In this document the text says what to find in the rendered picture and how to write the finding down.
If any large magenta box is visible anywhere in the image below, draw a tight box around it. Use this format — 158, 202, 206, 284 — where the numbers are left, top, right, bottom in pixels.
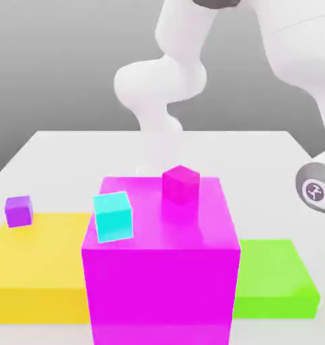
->
81, 176, 242, 345

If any large green box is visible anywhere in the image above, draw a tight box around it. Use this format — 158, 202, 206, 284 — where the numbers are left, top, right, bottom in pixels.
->
232, 239, 321, 319

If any small cyan cube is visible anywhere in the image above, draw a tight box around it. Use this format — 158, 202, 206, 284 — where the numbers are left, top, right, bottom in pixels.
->
92, 191, 134, 244

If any small magenta cube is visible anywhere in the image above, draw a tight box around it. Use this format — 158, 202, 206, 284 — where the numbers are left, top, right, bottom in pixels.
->
161, 164, 201, 206

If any large yellow box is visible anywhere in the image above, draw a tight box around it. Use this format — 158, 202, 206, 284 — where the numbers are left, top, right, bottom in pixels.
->
0, 212, 93, 325

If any small purple cube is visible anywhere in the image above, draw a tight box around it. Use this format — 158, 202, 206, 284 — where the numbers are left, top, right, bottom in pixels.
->
4, 195, 34, 228

